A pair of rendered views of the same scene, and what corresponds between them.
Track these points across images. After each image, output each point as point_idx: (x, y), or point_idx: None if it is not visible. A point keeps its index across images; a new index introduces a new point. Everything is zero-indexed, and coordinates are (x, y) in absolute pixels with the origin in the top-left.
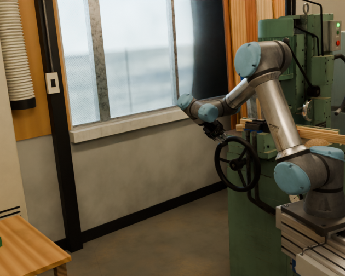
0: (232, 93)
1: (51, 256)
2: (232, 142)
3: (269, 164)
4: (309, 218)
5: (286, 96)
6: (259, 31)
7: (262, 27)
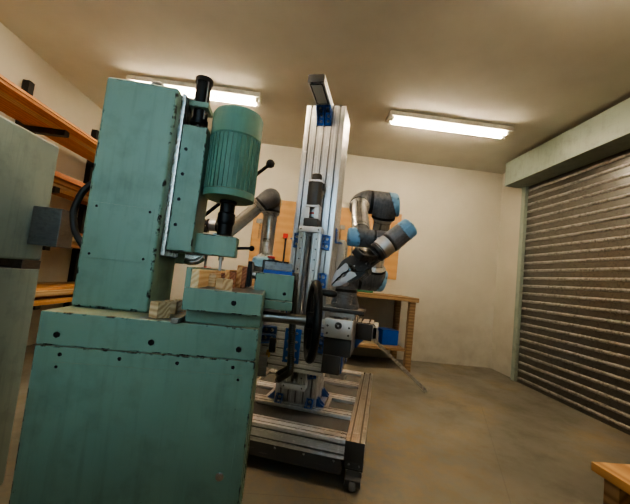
0: (369, 224)
1: None
2: (262, 306)
3: (262, 321)
4: (363, 309)
5: (200, 227)
6: (258, 130)
7: (261, 127)
